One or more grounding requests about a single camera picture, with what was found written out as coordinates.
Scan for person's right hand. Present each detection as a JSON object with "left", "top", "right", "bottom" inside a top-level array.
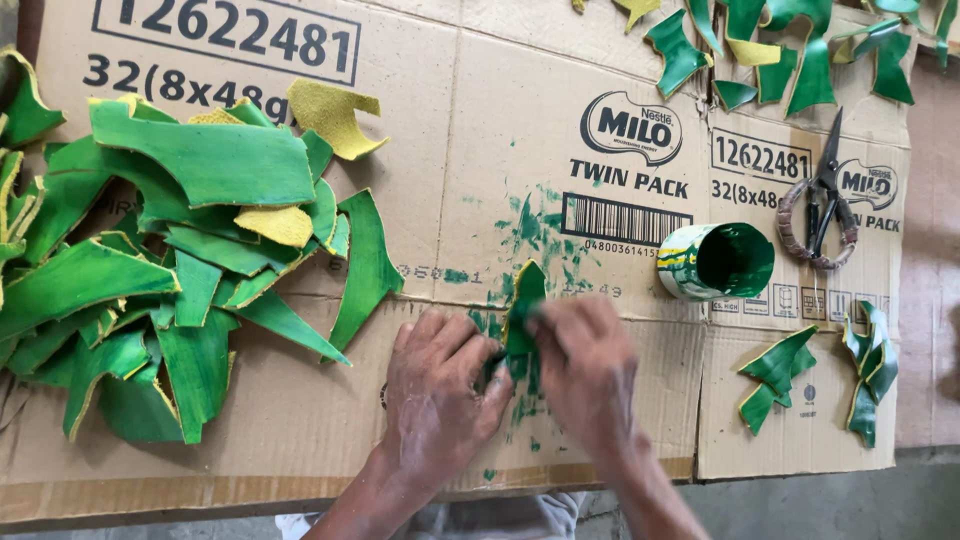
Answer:
[{"left": 525, "top": 294, "right": 640, "bottom": 455}]

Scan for person's left hand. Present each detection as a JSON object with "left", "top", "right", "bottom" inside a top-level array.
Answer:
[{"left": 381, "top": 309, "right": 516, "bottom": 490}]

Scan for small green leather scrap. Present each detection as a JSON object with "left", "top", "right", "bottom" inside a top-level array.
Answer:
[{"left": 501, "top": 258, "right": 549, "bottom": 358}]

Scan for paint-stained can of green paint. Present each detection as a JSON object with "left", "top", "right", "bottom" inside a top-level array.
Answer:
[{"left": 657, "top": 222, "right": 777, "bottom": 303}]

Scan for large flattened printed cardboard carton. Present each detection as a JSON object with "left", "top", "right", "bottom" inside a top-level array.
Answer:
[{"left": 0, "top": 0, "right": 710, "bottom": 526}]

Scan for person's white shirt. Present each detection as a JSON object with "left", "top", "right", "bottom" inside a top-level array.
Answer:
[{"left": 273, "top": 490, "right": 591, "bottom": 540}]

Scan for curved green leather piece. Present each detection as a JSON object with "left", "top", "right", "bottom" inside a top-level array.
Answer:
[
  {"left": 738, "top": 324, "right": 820, "bottom": 396},
  {"left": 738, "top": 381, "right": 795, "bottom": 438}
]

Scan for small flattened printed cardboard carton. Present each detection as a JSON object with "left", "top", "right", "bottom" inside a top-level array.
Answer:
[{"left": 696, "top": 7, "right": 913, "bottom": 483}]

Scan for narrow green leather strip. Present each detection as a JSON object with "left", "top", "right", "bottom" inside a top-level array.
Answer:
[
  {"left": 862, "top": 339, "right": 900, "bottom": 406},
  {"left": 842, "top": 300, "right": 891, "bottom": 376},
  {"left": 846, "top": 381, "right": 880, "bottom": 450}
]

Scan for row of painted green offcuts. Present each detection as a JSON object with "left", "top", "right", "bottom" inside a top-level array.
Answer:
[{"left": 571, "top": 0, "right": 960, "bottom": 120}]

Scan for heap of green yellow-backed offcuts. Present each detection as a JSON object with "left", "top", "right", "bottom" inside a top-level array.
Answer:
[{"left": 0, "top": 46, "right": 406, "bottom": 445}]

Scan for black scissors with wrapped handles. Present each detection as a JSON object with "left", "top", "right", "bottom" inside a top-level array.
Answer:
[{"left": 775, "top": 106, "right": 860, "bottom": 272}]

